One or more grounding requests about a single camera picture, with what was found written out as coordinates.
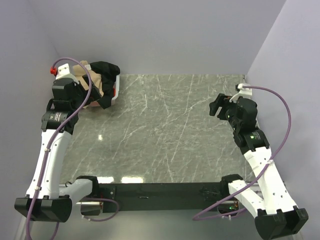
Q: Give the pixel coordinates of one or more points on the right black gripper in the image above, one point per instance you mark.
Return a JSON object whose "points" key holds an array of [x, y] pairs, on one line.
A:
{"points": [[214, 105]]}

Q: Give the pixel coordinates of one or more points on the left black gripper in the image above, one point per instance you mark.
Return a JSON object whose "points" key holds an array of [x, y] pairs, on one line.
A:
{"points": [[78, 86]]}

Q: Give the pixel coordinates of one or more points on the beige t-shirt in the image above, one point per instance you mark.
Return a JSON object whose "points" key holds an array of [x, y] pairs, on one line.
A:
{"points": [[82, 77]]}

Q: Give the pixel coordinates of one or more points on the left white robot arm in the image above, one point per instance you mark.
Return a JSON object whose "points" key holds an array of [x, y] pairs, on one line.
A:
{"points": [[45, 200]]}

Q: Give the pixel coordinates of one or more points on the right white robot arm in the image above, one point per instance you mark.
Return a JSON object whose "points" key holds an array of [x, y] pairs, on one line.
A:
{"points": [[274, 211]]}

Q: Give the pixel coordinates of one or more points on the black t-shirt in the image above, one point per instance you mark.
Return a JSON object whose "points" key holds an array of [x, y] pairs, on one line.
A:
{"points": [[108, 73]]}

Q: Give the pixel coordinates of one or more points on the white plastic basket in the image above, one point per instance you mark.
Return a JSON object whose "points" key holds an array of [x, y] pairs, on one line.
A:
{"points": [[116, 88]]}

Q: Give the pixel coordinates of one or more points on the black base beam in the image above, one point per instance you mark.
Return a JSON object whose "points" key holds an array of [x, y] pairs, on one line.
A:
{"points": [[163, 196]]}

